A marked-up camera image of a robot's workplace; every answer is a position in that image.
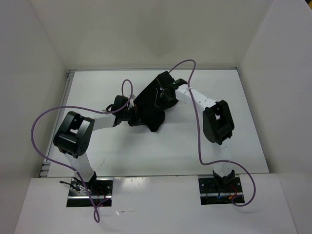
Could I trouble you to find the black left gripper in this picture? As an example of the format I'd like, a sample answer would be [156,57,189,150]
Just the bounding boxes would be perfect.
[120,104,147,127]

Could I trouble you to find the black skirt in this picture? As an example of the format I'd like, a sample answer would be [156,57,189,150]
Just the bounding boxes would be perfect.
[131,71,173,132]

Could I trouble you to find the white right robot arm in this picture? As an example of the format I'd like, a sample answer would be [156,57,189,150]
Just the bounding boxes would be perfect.
[156,79,235,192]

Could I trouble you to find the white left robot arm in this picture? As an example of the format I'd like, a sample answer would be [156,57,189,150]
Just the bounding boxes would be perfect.
[53,108,135,195]

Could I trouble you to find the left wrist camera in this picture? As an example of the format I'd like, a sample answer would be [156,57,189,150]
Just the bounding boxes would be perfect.
[111,95,134,111]

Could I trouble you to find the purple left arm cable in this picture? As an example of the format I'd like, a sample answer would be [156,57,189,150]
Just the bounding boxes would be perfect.
[30,79,134,224]

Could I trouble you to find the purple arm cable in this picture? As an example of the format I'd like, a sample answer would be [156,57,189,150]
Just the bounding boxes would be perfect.
[30,79,134,224]
[168,59,256,207]

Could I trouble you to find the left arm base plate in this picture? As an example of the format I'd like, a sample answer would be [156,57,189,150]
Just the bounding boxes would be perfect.
[60,177,114,208]

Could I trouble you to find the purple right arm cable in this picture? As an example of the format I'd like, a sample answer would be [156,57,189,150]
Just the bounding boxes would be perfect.
[168,59,256,207]

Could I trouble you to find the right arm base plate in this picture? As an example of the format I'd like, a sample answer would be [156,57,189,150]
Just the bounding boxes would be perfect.
[198,175,245,205]

